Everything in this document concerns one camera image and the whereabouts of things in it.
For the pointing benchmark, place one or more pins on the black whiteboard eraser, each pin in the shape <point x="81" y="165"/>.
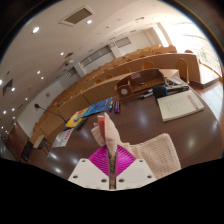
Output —
<point x="80" y="123"/>

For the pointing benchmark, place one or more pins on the blue booklet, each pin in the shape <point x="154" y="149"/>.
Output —
<point x="98" y="107"/>

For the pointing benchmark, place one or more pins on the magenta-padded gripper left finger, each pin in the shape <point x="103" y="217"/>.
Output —
<point x="87" y="173"/>

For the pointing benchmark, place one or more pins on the wooden chair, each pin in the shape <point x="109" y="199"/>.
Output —
<point x="182" y="68"/>

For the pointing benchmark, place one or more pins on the blue marker pen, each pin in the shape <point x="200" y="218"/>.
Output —
<point x="110" y="106"/>

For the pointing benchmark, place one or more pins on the white closed book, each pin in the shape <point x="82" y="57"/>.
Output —
<point x="180" y="105"/>

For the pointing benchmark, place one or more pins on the white and red leaflet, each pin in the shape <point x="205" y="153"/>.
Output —
<point x="63" y="137"/>

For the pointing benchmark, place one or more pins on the pink waffle towel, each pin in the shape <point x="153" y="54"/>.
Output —
<point x="156" y="153"/>

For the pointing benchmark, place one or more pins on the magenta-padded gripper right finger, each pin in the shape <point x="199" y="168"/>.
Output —
<point x="136" y="173"/>

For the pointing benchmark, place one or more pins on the ceiling air vent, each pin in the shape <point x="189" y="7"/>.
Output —
<point x="77" y="15"/>

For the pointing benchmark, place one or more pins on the rows of wooden seats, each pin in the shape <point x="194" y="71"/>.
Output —
<point x="110" y="71"/>

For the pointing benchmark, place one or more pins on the black gooseneck microphone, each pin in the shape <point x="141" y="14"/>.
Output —
<point x="50" y="111"/>

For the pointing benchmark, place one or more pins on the black pen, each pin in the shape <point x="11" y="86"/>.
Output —
<point x="146" y="95"/>

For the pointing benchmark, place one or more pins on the ceiling lights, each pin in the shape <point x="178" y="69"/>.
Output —
<point x="35" y="29"/>

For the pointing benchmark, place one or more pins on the wooden desk organizer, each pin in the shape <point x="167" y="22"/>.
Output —
<point x="140" y="83"/>

